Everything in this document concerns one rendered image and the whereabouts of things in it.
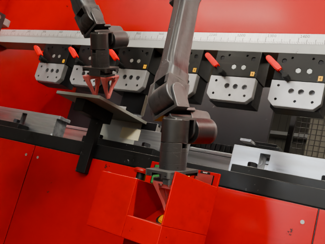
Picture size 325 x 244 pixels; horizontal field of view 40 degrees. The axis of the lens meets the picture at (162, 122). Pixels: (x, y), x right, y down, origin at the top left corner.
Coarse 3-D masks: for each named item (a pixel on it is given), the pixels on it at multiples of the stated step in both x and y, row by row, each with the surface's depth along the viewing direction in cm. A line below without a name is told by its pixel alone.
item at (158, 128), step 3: (147, 123) 151; (150, 123) 150; (153, 123) 149; (156, 123) 149; (144, 126) 151; (147, 126) 150; (150, 126) 150; (153, 126) 149; (156, 126) 148; (159, 126) 150; (144, 129) 150; (147, 129) 150; (150, 129) 149; (153, 129) 149; (156, 129) 148; (159, 129) 150
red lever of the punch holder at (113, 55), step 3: (111, 51) 160; (114, 51) 161; (111, 54) 159; (114, 54) 159; (111, 57) 159; (114, 57) 158; (117, 57) 158; (114, 60) 158; (117, 60) 158; (117, 63) 156; (120, 63) 156; (120, 66) 157; (123, 66) 158
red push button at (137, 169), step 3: (135, 168) 98; (138, 168) 98; (141, 168) 98; (144, 168) 98; (135, 171) 99; (138, 171) 98; (141, 171) 98; (144, 171) 98; (138, 174) 98; (141, 174) 98; (144, 174) 98; (135, 177) 99; (138, 177) 98; (141, 177) 98; (144, 177) 98; (144, 180) 99
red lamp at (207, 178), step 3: (198, 174) 100; (201, 174) 100; (204, 174) 99; (195, 177) 100; (198, 177) 100; (201, 177) 99; (204, 177) 99; (207, 177) 98; (210, 177) 98; (201, 180) 99; (204, 180) 99; (207, 180) 98; (210, 180) 98; (207, 183) 98; (210, 183) 97
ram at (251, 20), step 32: (32, 0) 199; (64, 0) 188; (96, 0) 178; (128, 0) 169; (160, 0) 161; (224, 0) 147; (256, 0) 141; (288, 0) 135; (320, 0) 130; (224, 32) 143; (256, 32) 137; (288, 32) 132; (320, 32) 127
